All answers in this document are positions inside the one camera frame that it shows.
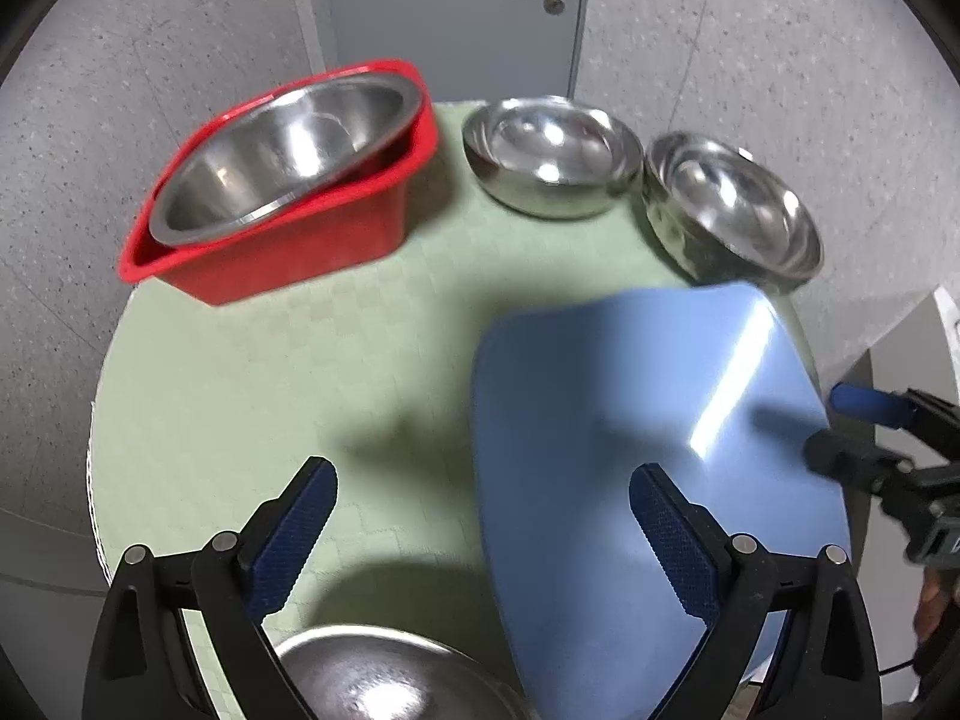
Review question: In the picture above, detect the grey door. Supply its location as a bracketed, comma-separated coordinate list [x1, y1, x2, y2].
[315, 0, 593, 102]

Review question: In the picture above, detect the green checkered table cover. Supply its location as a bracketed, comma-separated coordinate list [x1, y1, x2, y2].
[90, 101, 852, 720]

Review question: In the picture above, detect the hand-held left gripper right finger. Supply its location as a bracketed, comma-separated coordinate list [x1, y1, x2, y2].
[628, 463, 883, 720]

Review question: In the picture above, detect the person's right hand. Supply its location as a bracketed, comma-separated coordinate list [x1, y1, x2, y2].
[913, 564, 960, 650]

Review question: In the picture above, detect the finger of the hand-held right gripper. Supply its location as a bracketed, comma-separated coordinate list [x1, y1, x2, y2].
[804, 429, 917, 497]
[829, 384, 960, 460]

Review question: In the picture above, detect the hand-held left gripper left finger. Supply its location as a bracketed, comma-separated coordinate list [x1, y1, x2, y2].
[82, 456, 338, 720]

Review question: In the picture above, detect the red plastic basin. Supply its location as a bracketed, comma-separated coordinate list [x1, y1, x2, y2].
[118, 58, 440, 307]

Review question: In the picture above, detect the large steel bowl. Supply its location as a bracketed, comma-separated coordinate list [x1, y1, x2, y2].
[148, 73, 425, 247]

